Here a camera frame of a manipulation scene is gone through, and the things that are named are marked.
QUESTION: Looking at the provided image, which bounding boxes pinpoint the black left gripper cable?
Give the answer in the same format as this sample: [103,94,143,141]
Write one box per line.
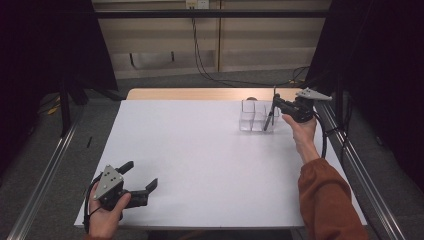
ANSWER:
[82,173,105,234]

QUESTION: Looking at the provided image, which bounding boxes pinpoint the black stand post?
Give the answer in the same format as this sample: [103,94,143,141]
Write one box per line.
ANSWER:
[59,79,73,138]
[334,75,346,128]

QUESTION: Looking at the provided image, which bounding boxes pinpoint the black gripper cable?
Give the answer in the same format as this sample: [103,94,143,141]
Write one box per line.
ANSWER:
[313,111,330,160]
[82,173,105,234]

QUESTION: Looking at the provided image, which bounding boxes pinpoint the clear acrylic compartment organizer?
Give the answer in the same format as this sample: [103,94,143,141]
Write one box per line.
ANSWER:
[238,99,281,134]

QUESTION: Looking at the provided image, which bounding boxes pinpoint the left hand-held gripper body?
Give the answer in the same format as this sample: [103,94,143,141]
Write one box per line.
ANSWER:
[92,164,125,212]

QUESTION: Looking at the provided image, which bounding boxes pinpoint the vertical wooden wall strip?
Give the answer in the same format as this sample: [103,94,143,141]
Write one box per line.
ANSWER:
[216,0,223,73]

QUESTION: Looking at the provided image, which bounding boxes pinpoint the person's right hand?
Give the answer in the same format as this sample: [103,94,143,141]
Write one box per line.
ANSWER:
[281,113,321,165]

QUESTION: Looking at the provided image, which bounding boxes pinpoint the white topped wooden table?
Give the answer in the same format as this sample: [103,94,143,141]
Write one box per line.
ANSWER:
[73,87,368,231]

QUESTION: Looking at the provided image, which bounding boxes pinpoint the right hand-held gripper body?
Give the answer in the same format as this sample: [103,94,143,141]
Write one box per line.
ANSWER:
[281,86,334,124]

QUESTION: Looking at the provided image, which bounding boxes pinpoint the person's left hand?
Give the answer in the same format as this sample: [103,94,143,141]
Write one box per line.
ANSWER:
[86,181,133,239]

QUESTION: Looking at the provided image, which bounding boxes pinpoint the black wall socket cable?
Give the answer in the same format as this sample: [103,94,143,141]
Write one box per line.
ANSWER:
[190,8,312,87]

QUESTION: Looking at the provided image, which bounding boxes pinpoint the black horizontal frame bar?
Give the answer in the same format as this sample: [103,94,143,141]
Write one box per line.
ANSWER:
[94,9,332,20]

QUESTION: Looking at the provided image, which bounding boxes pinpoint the white wall socket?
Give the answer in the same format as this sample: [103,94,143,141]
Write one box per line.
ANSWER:
[185,0,211,10]

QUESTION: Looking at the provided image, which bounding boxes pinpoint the black curtain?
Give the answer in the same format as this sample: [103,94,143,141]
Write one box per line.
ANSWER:
[304,0,424,183]
[0,0,119,176]

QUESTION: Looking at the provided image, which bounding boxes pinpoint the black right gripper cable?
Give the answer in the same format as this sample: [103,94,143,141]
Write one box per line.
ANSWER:
[313,111,330,160]

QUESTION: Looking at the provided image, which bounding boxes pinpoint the black flat-bristle makeup brush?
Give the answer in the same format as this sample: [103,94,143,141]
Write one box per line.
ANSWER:
[271,85,278,127]

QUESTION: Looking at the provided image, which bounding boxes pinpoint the aluminium floor rail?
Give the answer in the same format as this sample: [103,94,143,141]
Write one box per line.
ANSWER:
[315,99,407,240]
[6,111,85,240]

